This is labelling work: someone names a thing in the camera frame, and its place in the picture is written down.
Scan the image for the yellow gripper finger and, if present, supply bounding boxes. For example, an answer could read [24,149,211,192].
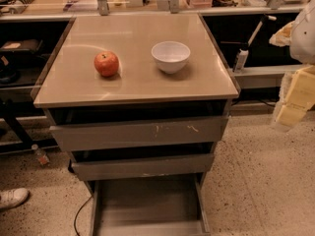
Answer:
[271,73,306,129]
[284,65,315,111]

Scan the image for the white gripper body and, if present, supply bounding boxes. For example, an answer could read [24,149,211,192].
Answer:
[269,22,293,47]

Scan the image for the red apple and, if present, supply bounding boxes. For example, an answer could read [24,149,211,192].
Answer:
[94,51,119,77]

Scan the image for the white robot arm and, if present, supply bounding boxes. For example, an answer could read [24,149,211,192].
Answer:
[269,0,315,132]

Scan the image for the grey drawer cabinet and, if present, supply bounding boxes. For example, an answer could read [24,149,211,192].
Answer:
[30,13,241,236]

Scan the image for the grey bottom drawer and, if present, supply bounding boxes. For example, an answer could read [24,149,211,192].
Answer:
[89,174,210,236]

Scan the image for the grey drawer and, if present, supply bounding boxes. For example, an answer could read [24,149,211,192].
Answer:
[89,174,210,236]
[72,152,214,181]
[50,116,228,151]

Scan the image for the grey middle drawer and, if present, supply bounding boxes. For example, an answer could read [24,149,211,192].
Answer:
[72,152,214,181]

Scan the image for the grey top drawer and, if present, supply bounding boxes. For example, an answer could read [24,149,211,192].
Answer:
[50,116,228,151]

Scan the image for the white bottle with nozzle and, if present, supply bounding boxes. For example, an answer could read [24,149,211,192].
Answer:
[232,15,277,73]

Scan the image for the white bowl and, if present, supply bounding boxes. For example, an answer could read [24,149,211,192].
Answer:
[151,41,191,74]

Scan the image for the plastic bottle on floor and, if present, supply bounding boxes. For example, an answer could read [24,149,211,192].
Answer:
[31,144,50,165]

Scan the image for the white sneaker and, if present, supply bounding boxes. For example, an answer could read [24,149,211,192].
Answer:
[0,188,30,210]

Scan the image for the black floor cable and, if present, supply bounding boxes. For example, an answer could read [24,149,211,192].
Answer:
[73,195,95,236]

